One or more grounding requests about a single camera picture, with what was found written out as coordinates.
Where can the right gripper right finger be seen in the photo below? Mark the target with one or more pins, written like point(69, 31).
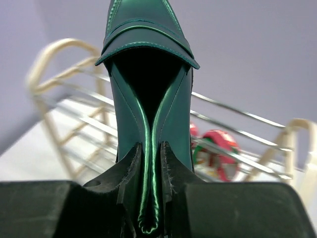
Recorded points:
point(194, 208)

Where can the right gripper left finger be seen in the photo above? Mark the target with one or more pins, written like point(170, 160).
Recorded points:
point(102, 208)

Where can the green loafer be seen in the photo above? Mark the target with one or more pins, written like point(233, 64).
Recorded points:
point(150, 66)

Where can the pink kids sandal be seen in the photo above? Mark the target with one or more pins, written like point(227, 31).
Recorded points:
point(220, 166)
point(194, 131)

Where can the cream and chrome shoe shelf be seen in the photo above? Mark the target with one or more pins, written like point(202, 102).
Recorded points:
point(81, 137)

